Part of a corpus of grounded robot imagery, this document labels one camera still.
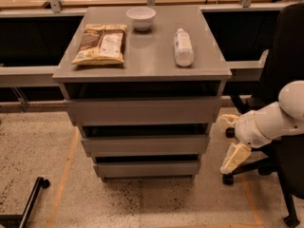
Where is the white bowl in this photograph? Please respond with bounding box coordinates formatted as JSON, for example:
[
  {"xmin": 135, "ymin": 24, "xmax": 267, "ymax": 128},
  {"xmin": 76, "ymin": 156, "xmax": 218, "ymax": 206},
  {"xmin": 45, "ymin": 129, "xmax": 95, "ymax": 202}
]
[{"xmin": 126, "ymin": 7, "xmax": 156, "ymax": 31}]

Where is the black wheeled stand leg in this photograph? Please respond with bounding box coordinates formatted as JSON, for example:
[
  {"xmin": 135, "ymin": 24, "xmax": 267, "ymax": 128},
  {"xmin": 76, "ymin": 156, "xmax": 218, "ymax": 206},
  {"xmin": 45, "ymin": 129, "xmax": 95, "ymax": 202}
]
[{"xmin": 0, "ymin": 177, "xmax": 50, "ymax": 228}]

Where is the black office chair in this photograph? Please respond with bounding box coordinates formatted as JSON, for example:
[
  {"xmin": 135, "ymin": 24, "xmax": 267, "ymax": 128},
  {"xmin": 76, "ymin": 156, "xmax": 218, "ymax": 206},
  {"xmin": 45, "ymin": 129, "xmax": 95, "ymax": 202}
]
[{"xmin": 222, "ymin": 3, "xmax": 304, "ymax": 228}]

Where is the brown yellow snack bag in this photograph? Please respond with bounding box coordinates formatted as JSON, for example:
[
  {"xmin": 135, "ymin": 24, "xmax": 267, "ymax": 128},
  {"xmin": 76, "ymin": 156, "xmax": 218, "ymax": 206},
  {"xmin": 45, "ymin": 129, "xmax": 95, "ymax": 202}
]
[{"xmin": 71, "ymin": 24, "xmax": 127, "ymax": 66}]

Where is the grey drawer cabinet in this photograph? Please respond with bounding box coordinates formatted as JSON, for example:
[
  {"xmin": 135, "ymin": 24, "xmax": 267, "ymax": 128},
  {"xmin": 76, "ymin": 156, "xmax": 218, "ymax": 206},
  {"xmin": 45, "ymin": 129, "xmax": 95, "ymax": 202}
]
[{"xmin": 53, "ymin": 6, "xmax": 231, "ymax": 165}]

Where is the clear plastic bottle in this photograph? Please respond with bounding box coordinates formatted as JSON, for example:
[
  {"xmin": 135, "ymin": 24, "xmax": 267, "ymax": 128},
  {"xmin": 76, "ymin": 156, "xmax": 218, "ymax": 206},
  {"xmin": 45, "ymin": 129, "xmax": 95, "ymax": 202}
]
[{"xmin": 174, "ymin": 28, "xmax": 194, "ymax": 67}]

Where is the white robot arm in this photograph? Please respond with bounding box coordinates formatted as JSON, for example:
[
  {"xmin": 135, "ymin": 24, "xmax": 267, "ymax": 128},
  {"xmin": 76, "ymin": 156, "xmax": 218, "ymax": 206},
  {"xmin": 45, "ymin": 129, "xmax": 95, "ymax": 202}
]
[{"xmin": 220, "ymin": 81, "xmax": 304, "ymax": 174}]

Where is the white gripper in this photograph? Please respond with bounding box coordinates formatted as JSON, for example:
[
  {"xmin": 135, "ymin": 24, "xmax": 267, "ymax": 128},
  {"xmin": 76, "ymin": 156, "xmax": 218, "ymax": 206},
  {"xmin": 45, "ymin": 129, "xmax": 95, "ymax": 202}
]
[{"xmin": 220, "ymin": 110, "xmax": 272, "ymax": 174}]

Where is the grey top drawer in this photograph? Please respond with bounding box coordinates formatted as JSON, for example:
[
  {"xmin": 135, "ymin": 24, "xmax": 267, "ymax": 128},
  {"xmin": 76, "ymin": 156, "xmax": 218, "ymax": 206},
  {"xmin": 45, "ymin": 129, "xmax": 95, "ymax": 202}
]
[{"xmin": 67, "ymin": 97, "xmax": 221, "ymax": 125}]

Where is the grey middle drawer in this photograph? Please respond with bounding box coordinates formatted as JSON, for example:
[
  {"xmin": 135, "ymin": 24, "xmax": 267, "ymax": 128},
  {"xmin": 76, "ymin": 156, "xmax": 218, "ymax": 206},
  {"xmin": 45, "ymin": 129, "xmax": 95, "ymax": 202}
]
[{"xmin": 82, "ymin": 135, "xmax": 210, "ymax": 157}]

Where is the grey drawer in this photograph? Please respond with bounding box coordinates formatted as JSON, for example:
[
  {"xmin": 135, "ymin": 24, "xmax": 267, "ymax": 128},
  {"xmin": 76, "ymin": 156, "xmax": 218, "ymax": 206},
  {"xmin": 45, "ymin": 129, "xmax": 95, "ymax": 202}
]
[
  {"xmin": 82, "ymin": 135, "xmax": 210, "ymax": 157},
  {"xmin": 67, "ymin": 97, "xmax": 221, "ymax": 125},
  {"xmin": 93, "ymin": 161, "xmax": 200, "ymax": 179}
]

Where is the grey bottom drawer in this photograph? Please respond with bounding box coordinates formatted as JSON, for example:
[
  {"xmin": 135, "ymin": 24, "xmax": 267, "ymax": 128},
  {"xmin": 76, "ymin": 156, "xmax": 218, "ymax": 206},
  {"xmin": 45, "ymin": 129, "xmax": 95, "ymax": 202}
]
[{"xmin": 93, "ymin": 161, "xmax": 200, "ymax": 179}]

